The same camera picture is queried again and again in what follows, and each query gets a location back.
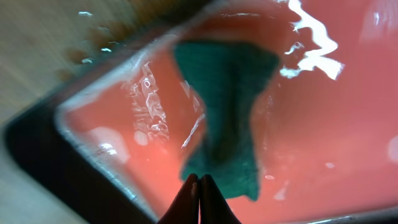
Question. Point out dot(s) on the red water basin tray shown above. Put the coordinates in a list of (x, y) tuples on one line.
[(112, 144)]

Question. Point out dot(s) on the pink green sponge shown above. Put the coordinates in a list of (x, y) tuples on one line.
[(228, 77)]

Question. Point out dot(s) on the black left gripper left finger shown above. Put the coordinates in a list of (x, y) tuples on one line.
[(185, 206)]

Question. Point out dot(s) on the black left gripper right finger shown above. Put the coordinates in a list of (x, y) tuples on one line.
[(213, 207)]

